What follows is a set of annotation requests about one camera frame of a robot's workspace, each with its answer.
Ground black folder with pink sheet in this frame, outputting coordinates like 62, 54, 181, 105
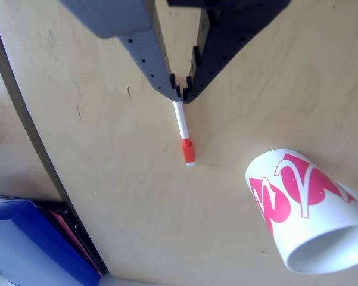
32, 201, 110, 276

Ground white pen with red cap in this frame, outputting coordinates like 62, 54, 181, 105
172, 77, 196, 167

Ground blue flat box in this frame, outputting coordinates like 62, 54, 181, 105
0, 198, 104, 286

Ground white mug with pink logo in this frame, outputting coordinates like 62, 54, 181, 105
244, 148, 358, 275

